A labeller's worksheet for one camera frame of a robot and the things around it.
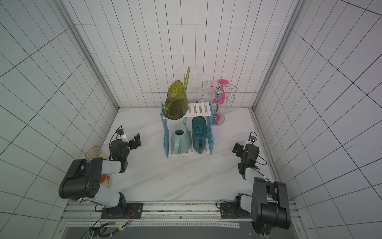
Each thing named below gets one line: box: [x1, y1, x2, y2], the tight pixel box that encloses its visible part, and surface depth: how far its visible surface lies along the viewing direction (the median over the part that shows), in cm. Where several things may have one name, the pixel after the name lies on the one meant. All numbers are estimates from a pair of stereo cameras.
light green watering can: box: [171, 123, 192, 155], surface depth 84 cm
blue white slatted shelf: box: [160, 100, 215, 158], surface depth 87 cm
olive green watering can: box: [163, 66, 191, 121], surface depth 75 cm
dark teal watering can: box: [191, 116, 207, 154], surface depth 87 cm
